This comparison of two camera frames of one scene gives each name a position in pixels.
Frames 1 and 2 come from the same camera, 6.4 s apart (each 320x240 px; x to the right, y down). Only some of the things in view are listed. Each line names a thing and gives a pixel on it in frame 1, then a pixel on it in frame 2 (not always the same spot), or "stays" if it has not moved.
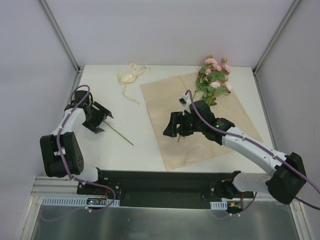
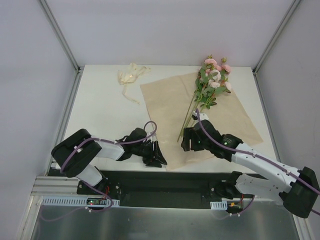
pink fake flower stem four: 117,132 -> 210,82
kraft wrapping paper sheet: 163,97 stays
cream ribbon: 129,75 stays
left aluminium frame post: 60,34 stays
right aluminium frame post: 275,35 stays
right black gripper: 185,124 -> 193,138
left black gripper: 97,118 -> 152,152
